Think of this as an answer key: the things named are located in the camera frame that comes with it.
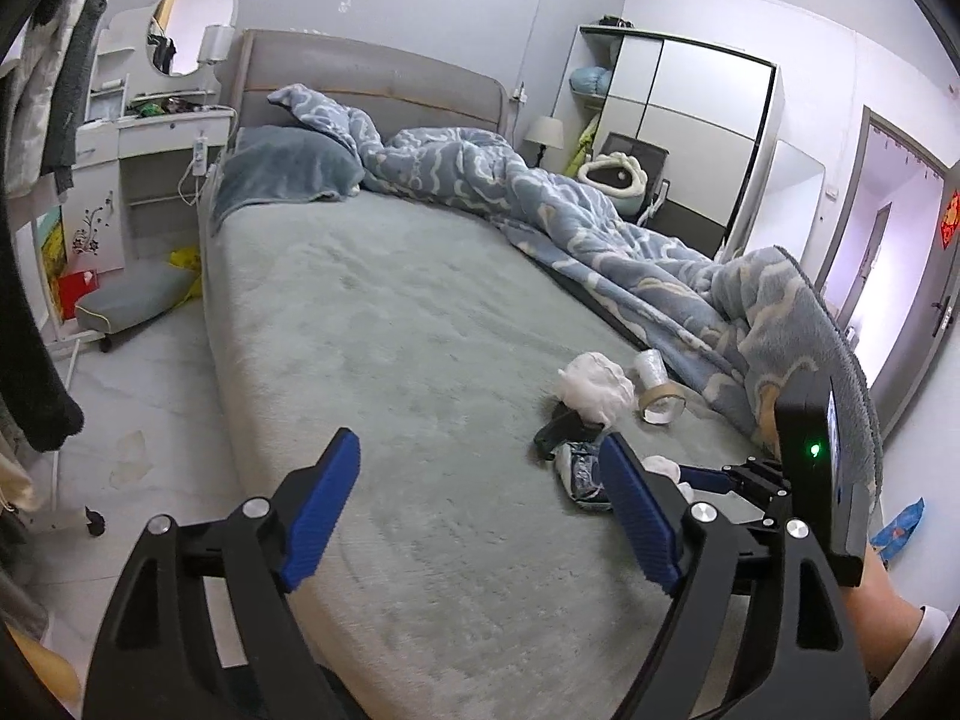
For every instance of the person's right forearm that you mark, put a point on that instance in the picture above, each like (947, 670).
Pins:
(885, 615)

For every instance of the white side cabinet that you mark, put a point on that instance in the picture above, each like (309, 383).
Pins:
(784, 199)

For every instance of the yellow plastic bag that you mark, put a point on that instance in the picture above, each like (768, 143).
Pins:
(184, 259)

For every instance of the black hanging garment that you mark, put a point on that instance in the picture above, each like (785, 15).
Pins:
(37, 360)

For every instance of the grey hanging coat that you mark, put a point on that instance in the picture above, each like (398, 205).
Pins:
(79, 67)

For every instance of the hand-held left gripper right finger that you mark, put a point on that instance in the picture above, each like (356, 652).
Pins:
(637, 510)

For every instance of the oval mirror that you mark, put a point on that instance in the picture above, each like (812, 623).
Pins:
(191, 19)

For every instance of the light blue cushion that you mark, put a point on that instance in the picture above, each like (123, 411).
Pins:
(591, 81)

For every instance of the white power strip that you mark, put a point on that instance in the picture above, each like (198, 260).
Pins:
(200, 156)

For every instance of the white dressing table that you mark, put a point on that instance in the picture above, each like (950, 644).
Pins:
(157, 142)

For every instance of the silver packet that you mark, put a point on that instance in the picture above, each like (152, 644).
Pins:
(581, 476)

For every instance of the yellow-green cloth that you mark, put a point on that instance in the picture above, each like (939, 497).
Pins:
(581, 150)

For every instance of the black chair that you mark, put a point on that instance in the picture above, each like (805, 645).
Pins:
(637, 148)

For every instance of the blue-grey pillow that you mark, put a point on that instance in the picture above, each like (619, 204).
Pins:
(277, 165)

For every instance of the white bedside lamp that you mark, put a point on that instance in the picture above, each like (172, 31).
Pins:
(545, 133)

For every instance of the yellow framed picture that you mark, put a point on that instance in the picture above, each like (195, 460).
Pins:
(49, 255)

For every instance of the white wall lamp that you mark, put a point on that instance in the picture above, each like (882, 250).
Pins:
(217, 43)

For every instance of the brown door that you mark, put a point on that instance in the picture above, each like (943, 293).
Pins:
(919, 315)

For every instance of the grey cushioned stool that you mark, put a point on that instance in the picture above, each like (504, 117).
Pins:
(131, 296)

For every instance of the black plastic object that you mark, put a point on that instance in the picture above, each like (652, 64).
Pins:
(562, 431)

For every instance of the white plastic roll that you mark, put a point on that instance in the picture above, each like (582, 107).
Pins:
(650, 367)

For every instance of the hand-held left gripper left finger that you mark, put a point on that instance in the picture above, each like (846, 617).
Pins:
(322, 495)

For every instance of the green clutter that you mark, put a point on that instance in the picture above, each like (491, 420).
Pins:
(161, 106)

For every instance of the blue packet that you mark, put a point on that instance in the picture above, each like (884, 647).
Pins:
(900, 529)

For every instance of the wall socket with plug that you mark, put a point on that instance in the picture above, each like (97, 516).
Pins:
(520, 95)

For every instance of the clear tape roll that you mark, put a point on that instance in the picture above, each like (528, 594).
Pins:
(664, 403)

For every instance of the white clothes rack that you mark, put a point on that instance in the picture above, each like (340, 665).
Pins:
(64, 427)

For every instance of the grey padded headboard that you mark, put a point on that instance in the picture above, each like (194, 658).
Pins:
(375, 82)

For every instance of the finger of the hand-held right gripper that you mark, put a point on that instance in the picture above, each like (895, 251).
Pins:
(772, 514)
(720, 478)

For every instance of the grey-green bed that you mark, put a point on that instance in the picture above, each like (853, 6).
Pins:
(390, 390)

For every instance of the white crumpled tissue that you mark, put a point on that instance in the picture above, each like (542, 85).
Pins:
(596, 386)

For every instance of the white pet bed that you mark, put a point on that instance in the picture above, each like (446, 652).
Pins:
(611, 174)

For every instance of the white and black wardrobe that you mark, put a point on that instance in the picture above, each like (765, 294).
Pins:
(697, 112)

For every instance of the red door decoration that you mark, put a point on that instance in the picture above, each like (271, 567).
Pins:
(951, 219)

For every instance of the blue cloud-pattern blanket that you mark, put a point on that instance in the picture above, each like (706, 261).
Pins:
(600, 240)

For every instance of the small white paper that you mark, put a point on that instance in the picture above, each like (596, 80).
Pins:
(661, 467)

